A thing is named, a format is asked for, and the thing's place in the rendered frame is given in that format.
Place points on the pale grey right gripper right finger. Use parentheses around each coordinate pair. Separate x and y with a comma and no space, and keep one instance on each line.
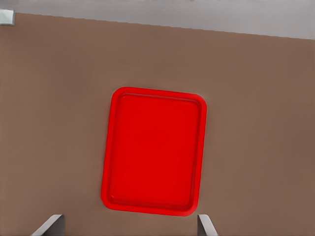
(206,226)

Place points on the red rectangular tray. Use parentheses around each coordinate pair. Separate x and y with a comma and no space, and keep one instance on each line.
(153,152)

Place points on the silver frame post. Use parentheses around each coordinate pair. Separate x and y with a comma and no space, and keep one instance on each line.
(6,16)

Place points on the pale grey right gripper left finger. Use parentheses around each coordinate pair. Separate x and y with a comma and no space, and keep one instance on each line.
(50,226)

